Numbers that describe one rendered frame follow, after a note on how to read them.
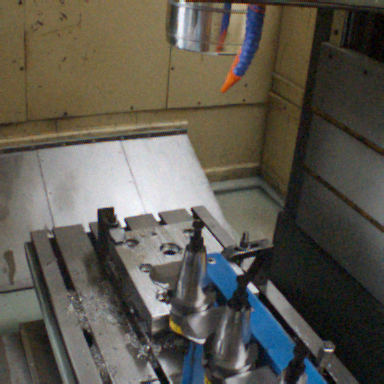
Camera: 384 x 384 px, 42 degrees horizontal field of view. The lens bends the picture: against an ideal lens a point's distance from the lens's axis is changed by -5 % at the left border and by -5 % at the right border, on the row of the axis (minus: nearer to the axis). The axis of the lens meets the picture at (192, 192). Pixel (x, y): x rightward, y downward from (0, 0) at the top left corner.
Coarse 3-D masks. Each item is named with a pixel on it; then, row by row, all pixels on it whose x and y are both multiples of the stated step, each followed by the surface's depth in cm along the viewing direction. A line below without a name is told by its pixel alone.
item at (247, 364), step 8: (208, 336) 59; (208, 344) 58; (208, 352) 57; (256, 352) 58; (208, 360) 58; (216, 360) 57; (248, 360) 56; (256, 360) 58; (216, 368) 56; (224, 368) 55; (232, 368) 55; (240, 368) 55; (248, 368) 56; (216, 376) 56; (224, 376) 56
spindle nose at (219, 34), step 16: (176, 16) 78; (192, 16) 76; (208, 16) 75; (224, 16) 75; (240, 16) 76; (176, 32) 79; (192, 32) 77; (208, 32) 77; (224, 32) 77; (240, 32) 77; (192, 48) 79; (208, 48) 78; (224, 48) 78; (256, 48) 82
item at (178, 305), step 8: (168, 288) 67; (208, 288) 68; (168, 296) 67; (176, 296) 65; (208, 296) 66; (168, 304) 68; (176, 304) 64; (184, 304) 64; (192, 304) 64; (200, 304) 64; (208, 304) 65; (176, 312) 65; (184, 312) 65; (192, 312) 64
